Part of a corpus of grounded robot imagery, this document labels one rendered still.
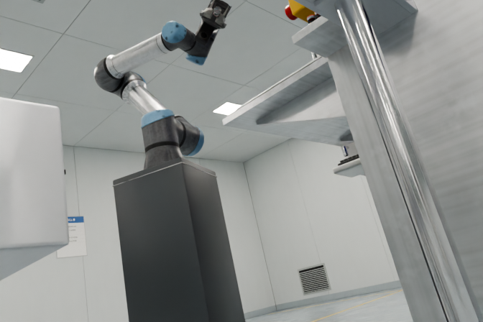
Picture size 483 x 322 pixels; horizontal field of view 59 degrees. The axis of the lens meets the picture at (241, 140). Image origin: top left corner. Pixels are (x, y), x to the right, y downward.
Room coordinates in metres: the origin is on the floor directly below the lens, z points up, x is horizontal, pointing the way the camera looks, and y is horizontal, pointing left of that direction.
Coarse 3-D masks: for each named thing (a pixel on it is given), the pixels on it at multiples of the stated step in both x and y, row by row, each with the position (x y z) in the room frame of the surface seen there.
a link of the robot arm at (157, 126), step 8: (152, 112) 1.29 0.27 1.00; (160, 112) 1.30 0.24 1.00; (168, 112) 1.32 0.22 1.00; (144, 120) 1.30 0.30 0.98; (152, 120) 1.29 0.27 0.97; (160, 120) 1.29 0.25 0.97; (168, 120) 1.31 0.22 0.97; (176, 120) 1.37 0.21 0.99; (144, 128) 1.31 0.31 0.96; (152, 128) 1.29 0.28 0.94; (160, 128) 1.29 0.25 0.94; (168, 128) 1.31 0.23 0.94; (176, 128) 1.34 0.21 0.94; (184, 128) 1.38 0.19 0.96; (144, 136) 1.31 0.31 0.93; (152, 136) 1.29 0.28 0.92; (160, 136) 1.29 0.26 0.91; (168, 136) 1.30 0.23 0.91; (176, 136) 1.34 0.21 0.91; (184, 136) 1.38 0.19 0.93; (144, 144) 1.32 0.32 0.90
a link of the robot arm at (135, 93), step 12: (132, 72) 1.56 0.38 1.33; (120, 84) 1.50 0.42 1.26; (132, 84) 1.51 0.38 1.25; (144, 84) 1.55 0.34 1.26; (120, 96) 1.55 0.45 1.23; (132, 96) 1.51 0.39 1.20; (144, 96) 1.50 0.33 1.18; (144, 108) 1.49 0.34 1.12; (156, 108) 1.47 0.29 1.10; (180, 120) 1.44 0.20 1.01; (192, 132) 1.42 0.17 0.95; (192, 144) 1.44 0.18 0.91
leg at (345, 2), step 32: (320, 0) 0.66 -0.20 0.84; (352, 0) 0.65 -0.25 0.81; (352, 32) 0.66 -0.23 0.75; (384, 64) 0.65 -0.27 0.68; (384, 96) 0.65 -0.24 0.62; (384, 128) 0.66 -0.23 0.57; (416, 160) 0.65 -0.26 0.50; (416, 192) 0.65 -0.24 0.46; (416, 224) 0.66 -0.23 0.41; (448, 256) 0.65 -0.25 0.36; (448, 288) 0.65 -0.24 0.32; (448, 320) 0.67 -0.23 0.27; (480, 320) 0.65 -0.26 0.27
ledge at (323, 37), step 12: (312, 24) 0.79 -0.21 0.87; (324, 24) 0.78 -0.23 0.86; (336, 24) 0.79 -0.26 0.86; (300, 36) 0.82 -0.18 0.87; (312, 36) 0.82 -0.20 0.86; (324, 36) 0.83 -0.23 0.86; (336, 36) 0.84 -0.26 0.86; (312, 48) 0.87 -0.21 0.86; (324, 48) 0.88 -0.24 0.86; (336, 48) 0.89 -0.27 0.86
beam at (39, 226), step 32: (0, 128) 0.29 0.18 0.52; (32, 128) 0.30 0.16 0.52; (0, 160) 0.29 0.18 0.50; (32, 160) 0.30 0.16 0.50; (0, 192) 0.28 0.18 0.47; (32, 192) 0.30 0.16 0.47; (64, 192) 0.32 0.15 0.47; (0, 224) 0.28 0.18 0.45; (32, 224) 0.30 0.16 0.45; (64, 224) 0.32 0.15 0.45; (0, 256) 0.30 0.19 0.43; (32, 256) 0.33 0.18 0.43
